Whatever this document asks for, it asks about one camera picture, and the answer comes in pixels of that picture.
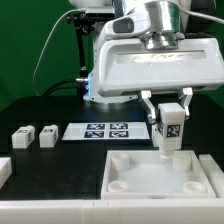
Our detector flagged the black camera on stand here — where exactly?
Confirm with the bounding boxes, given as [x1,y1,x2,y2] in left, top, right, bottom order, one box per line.
[84,6,115,21]

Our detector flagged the black camera stand pole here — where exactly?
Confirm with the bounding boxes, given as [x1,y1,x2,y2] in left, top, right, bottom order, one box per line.
[66,12,94,98]

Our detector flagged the white camera cable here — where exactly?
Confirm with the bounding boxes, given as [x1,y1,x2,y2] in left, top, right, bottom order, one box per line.
[32,7,87,97]

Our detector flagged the white left barrier wall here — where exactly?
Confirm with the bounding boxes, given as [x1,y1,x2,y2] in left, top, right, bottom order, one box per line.
[0,157,12,189]

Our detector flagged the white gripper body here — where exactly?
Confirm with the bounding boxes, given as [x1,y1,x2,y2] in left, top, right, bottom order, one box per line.
[97,38,224,97]

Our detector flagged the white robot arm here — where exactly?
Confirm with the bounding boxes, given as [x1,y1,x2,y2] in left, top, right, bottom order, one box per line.
[69,0,224,124]

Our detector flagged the white square table top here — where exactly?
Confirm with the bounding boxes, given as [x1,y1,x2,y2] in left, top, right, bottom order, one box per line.
[101,150,217,200]

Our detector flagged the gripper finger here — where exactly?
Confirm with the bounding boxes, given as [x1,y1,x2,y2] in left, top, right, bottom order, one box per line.
[140,90,156,125]
[178,87,193,119]

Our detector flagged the black cables at base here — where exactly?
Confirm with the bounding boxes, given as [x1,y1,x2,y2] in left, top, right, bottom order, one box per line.
[43,78,88,98]

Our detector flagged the white front barrier wall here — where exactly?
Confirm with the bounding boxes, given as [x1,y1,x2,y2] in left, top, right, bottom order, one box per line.
[0,199,224,224]

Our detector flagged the white sheet with fiducial tags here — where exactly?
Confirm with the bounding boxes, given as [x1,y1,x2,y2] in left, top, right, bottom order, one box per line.
[62,122,149,141]

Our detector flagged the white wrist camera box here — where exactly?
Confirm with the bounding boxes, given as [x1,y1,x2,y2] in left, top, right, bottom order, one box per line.
[104,14,151,40]

